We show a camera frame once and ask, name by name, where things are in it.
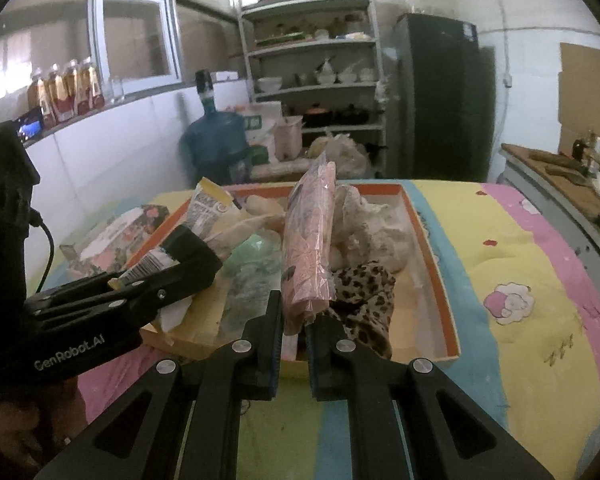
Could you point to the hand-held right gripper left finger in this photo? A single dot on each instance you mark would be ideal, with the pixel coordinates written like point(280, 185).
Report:
point(276, 350)

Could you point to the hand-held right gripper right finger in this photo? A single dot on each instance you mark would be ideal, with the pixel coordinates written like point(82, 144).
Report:
point(312, 365)

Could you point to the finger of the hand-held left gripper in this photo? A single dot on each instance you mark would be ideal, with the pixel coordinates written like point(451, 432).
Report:
point(70, 292)
point(190, 260)

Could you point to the yellow white snack packet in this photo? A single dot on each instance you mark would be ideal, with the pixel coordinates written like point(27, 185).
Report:
point(207, 210)

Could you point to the leopard print cloth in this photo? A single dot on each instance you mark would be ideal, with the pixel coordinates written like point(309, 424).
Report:
point(365, 295)

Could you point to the pink plastic packet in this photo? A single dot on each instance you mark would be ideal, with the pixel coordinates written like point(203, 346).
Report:
point(307, 240)

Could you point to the orange-rimmed cardboard box tray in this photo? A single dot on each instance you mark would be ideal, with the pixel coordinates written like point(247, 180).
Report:
point(430, 310)

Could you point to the cream floral cloth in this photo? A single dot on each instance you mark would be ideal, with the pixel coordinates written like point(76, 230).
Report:
point(375, 230)

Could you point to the person's left hand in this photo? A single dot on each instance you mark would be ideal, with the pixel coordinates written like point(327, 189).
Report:
point(25, 425)

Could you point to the floral print tissue pack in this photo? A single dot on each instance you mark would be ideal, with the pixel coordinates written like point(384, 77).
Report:
point(125, 232)

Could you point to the blue water jug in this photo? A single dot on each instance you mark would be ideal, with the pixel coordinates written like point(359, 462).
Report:
point(215, 145)

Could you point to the white cardboard carton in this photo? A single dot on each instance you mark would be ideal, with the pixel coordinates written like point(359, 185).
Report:
point(260, 120)

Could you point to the white plastic pitcher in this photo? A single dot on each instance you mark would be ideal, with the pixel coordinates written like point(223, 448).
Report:
point(287, 137)

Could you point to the black water jug pump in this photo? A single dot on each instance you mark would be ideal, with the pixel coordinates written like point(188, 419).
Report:
point(205, 90)

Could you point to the smartphone with lit screen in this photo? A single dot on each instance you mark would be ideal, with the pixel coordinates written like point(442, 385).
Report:
point(30, 126)

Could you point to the clear plastic bag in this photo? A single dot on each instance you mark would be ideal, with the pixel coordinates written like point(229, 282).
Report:
point(340, 157)

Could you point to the clear drinking glass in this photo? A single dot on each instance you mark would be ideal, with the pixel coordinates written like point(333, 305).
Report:
point(117, 91)

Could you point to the brown clay pot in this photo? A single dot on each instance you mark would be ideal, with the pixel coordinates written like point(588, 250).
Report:
point(316, 117)

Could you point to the white bowl on shelf rack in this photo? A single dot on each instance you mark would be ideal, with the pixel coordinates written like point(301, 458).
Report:
point(270, 85)

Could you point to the black cooking pot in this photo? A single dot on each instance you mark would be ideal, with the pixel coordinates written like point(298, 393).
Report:
point(351, 116)

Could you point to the pastel striped cartoon blanket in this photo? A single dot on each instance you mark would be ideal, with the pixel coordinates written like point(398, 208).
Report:
point(505, 240)

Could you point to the white metal shelf rack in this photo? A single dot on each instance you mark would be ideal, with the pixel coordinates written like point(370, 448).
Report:
point(310, 49)

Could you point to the sliding glass window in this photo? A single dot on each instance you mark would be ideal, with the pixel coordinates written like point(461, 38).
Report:
point(96, 35)

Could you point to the kitchen counter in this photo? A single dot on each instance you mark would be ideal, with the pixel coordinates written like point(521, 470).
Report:
point(540, 195)

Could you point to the dark grey refrigerator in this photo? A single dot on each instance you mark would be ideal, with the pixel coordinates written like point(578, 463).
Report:
point(440, 100)

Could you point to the wooden cutting board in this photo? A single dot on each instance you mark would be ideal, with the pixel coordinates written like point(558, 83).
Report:
point(530, 160)

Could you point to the cleaver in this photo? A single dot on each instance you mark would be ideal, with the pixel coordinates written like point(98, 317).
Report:
point(567, 171)

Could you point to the dark sauce bottle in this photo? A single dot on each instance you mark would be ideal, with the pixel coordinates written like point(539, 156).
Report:
point(578, 151)

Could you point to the glass jar with brown lid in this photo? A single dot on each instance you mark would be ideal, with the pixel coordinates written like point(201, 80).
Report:
point(413, 1)

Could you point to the cardboard wall sheet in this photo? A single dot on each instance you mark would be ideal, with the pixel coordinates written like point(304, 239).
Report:
point(590, 90)

